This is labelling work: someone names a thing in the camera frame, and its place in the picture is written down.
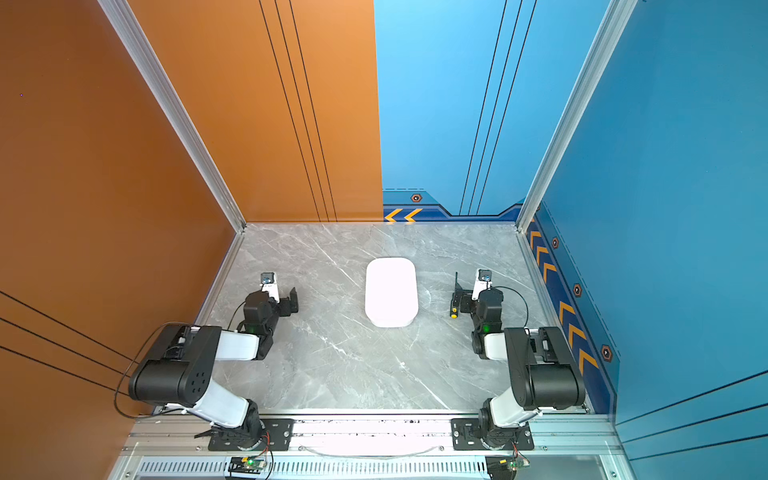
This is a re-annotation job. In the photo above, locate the left green circuit board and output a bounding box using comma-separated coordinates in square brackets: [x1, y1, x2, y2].
[227, 456, 269, 479]

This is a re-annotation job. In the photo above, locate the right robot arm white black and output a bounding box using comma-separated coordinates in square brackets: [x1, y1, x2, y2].
[449, 269, 587, 450]

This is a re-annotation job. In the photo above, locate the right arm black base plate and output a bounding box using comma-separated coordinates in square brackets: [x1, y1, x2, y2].
[450, 417, 535, 451]

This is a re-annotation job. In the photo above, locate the aluminium corner post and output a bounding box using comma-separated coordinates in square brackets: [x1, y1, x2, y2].
[98, 0, 247, 234]
[516, 0, 638, 234]

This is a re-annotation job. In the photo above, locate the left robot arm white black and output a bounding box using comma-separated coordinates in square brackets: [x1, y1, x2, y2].
[128, 284, 299, 451]

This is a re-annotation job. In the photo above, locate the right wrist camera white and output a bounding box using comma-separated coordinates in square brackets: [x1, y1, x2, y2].
[471, 269, 492, 301]

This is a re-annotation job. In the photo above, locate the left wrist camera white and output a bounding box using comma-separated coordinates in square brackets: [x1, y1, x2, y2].
[260, 272, 280, 303]

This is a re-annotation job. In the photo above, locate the right aluminium corner post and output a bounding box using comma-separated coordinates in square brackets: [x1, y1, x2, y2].
[516, 0, 638, 234]

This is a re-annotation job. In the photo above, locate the aluminium front rail frame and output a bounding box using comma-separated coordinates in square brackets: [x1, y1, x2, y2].
[109, 411, 634, 479]

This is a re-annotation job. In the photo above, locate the white plastic bin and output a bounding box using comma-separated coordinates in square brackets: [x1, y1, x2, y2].
[364, 257, 419, 328]

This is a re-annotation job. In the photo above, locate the right green circuit board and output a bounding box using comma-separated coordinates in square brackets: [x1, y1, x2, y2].
[485, 457, 530, 480]

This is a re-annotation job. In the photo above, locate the green circuit board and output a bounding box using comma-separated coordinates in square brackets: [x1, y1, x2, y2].
[227, 456, 269, 479]
[485, 457, 530, 480]

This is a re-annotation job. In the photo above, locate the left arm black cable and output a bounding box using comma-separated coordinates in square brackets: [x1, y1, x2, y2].
[113, 322, 193, 419]

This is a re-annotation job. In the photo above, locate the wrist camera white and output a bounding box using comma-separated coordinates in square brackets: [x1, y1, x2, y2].
[260, 272, 280, 303]
[471, 269, 492, 301]

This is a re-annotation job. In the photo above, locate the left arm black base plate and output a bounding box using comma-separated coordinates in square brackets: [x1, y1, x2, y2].
[208, 418, 294, 453]

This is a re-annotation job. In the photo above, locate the left aluminium corner post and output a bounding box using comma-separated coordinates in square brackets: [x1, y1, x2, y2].
[98, 0, 247, 234]

